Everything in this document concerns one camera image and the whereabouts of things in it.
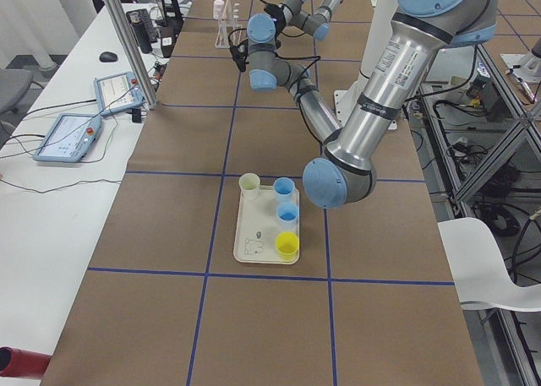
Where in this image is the blue plastic cup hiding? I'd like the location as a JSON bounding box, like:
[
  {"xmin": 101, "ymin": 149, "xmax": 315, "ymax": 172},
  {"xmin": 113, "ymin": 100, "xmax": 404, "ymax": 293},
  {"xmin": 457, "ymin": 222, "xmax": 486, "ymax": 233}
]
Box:
[
  {"xmin": 273, "ymin": 177, "xmax": 296, "ymax": 204},
  {"xmin": 276, "ymin": 202, "xmax": 299, "ymax": 231}
]

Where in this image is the white plastic tray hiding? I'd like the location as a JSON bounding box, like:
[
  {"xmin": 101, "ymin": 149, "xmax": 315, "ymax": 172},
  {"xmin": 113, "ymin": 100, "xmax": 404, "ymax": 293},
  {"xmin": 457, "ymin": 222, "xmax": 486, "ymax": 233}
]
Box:
[{"xmin": 232, "ymin": 185, "xmax": 300, "ymax": 264}]

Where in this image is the black computer mouse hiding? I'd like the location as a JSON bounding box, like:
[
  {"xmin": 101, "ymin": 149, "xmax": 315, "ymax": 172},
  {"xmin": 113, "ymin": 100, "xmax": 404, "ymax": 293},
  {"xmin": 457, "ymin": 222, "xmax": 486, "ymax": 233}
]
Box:
[{"xmin": 99, "ymin": 52, "xmax": 118, "ymax": 63}]

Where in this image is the aluminium frame post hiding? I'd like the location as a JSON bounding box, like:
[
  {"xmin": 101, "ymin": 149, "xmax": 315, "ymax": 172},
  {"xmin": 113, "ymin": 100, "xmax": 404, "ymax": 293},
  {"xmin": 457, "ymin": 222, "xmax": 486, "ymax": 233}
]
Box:
[{"xmin": 103, "ymin": 0, "xmax": 157, "ymax": 110}]

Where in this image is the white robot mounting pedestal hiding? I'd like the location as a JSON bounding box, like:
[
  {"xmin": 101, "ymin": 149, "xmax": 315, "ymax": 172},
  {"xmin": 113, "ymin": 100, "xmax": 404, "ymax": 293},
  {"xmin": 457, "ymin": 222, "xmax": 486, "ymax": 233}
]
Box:
[{"xmin": 333, "ymin": 0, "xmax": 407, "ymax": 131}]

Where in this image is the red cylinder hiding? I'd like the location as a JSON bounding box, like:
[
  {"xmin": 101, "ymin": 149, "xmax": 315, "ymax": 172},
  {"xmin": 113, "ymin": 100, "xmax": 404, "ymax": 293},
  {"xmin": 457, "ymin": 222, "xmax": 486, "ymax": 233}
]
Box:
[{"xmin": 1, "ymin": 346, "xmax": 52, "ymax": 380}]

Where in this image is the pink plastic cup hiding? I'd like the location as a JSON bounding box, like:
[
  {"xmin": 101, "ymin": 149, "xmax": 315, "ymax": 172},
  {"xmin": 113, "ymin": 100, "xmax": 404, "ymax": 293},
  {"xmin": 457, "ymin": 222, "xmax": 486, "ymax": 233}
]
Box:
[{"xmin": 213, "ymin": 0, "xmax": 225, "ymax": 19}]

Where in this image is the yellow plastic cup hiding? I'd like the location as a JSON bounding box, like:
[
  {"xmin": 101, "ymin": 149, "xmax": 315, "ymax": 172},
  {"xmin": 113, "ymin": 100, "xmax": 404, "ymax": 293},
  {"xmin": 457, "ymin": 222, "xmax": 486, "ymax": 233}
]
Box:
[{"xmin": 275, "ymin": 231, "xmax": 300, "ymax": 262}]

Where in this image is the black keyboard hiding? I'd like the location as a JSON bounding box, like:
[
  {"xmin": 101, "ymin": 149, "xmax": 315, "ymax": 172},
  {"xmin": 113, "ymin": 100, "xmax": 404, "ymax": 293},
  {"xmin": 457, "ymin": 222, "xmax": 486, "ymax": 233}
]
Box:
[{"xmin": 126, "ymin": 8, "xmax": 157, "ymax": 53}]

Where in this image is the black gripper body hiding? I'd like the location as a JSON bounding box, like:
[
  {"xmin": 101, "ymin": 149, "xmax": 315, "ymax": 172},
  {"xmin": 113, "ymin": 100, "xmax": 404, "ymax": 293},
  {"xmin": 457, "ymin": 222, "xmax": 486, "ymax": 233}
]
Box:
[
  {"xmin": 264, "ymin": 3, "xmax": 284, "ymax": 27},
  {"xmin": 227, "ymin": 29, "xmax": 249, "ymax": 65}
]

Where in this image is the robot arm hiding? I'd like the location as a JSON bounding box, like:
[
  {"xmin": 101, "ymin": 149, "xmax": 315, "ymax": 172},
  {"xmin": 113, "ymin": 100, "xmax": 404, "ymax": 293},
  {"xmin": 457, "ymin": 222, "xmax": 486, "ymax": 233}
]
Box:
[
  {"xmin": 264, "ymin": 0, "xmax": 344, "ymax": 41},
  {"xmin": 231, "ymin": 0, "xmax": 498, "ymax": 209}
]

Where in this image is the upper teach pendant tablet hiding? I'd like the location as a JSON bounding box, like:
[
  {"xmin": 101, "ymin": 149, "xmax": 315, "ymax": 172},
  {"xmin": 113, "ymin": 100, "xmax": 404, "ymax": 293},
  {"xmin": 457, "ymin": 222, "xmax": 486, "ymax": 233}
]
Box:
[{"xmin": 93, "ymin": 71, "xmax": 145, "ymax": 117}]

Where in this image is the teach pendant tablet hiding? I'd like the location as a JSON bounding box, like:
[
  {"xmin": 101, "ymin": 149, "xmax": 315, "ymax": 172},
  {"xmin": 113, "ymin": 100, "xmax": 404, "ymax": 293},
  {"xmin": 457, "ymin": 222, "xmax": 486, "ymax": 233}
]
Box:
[
  {"xmin": 93, "ymin": 71, "xmax": 145, "ymax": 117},
  {"xmin": 32, "ymin": 113, "xmax": 102, "ymax": 163}
]

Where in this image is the white wire cup rack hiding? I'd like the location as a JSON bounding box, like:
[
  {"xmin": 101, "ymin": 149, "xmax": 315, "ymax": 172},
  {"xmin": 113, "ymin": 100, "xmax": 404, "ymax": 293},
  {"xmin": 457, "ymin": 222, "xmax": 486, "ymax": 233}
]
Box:
[{"xmin": 213, "ymin": 0, "xmax": 242, "ymax": 49}]

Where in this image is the lower teach pendant tablet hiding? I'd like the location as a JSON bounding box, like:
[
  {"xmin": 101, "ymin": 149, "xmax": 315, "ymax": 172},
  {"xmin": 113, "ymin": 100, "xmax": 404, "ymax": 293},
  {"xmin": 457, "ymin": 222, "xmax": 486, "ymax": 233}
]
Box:
[{"xmin": 32, "ymin": 113, "xmax": 102, "ymax": 163}]

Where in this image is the cream plastic cup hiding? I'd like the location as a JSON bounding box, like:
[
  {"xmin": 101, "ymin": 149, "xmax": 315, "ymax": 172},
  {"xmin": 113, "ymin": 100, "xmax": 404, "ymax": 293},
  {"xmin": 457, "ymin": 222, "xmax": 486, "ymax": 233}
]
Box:
[{"xmin": 238, "ymin": 172, "xmax": 260, "ymax": 200}]

